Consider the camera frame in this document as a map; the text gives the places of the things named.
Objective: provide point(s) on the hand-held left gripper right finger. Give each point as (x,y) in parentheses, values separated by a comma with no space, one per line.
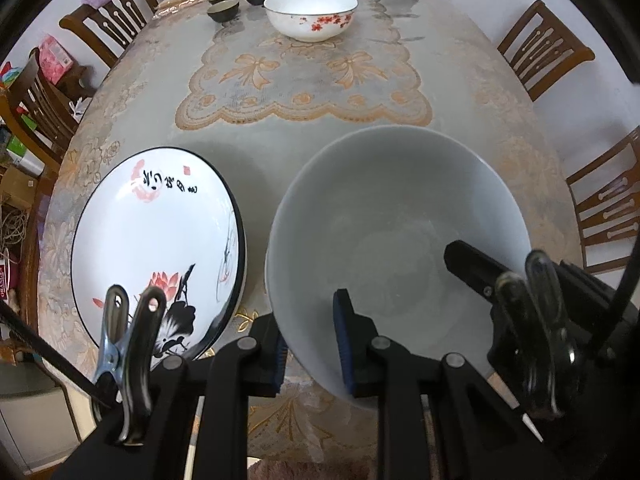
(345,345)

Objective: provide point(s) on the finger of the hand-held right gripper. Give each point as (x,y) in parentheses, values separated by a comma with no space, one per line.
(470,265)

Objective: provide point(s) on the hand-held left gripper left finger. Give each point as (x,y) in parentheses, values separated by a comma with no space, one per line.
(280,360)

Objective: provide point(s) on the large white plum blossom bowl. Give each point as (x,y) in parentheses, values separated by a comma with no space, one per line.
(310,10)
(390,200)

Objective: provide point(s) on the white plate with lotus print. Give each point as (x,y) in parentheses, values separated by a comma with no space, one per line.
(165,240)

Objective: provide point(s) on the metal spring clamp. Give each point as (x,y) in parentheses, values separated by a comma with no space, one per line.
(545,320)
(142,360)

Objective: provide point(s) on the wooden dining chair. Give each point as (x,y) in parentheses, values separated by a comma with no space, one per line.
(545,45)
(115,15)
(40,105)
(610,200)

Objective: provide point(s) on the beige floral lace tablecloth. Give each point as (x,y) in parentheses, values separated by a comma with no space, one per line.
(150,110)

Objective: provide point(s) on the cardboard box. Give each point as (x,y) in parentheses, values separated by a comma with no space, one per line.
(17,182)

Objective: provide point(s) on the pink tissue packet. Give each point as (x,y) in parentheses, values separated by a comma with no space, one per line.
(54,57)

